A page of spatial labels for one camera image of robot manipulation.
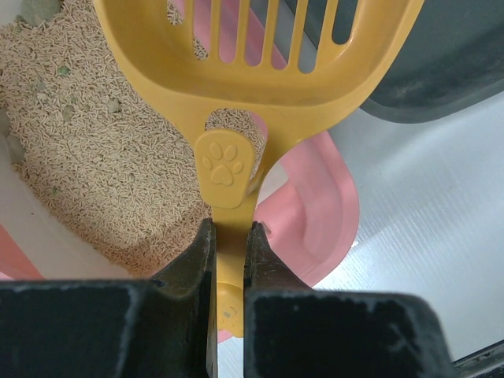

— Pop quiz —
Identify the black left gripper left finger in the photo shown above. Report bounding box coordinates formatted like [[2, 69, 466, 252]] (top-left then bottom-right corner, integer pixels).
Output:
[[1, 220, 217, 377]]

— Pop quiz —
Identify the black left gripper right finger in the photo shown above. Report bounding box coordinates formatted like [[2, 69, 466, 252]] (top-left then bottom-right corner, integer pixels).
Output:
[[243, 223, 457, 377]]

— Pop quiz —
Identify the pink litter box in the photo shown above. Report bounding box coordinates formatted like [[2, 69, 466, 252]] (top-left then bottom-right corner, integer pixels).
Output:
[[0, 0, 361, 344]]

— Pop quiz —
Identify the yellow litter scoop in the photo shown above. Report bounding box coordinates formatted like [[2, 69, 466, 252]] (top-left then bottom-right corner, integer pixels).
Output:
[[94, 1, 423, 338]]

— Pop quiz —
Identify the dark grey plastic tray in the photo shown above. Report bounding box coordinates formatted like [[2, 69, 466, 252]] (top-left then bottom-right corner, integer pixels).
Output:
[[277, 0, 504, 126]]

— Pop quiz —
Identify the beige cat litter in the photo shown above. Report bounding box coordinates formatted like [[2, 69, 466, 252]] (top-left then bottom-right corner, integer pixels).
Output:
[[0, 0, 269, 279]]

